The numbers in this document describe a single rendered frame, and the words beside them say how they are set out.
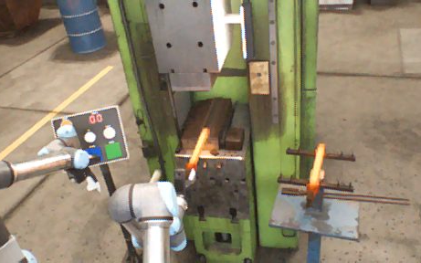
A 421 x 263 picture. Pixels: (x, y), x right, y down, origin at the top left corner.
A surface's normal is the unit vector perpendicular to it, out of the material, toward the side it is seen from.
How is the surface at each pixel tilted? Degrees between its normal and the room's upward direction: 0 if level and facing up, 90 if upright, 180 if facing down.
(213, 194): 90
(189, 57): 90
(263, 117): 90
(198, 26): 90
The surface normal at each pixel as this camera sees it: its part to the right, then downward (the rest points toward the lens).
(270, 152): -0.21, 0.55
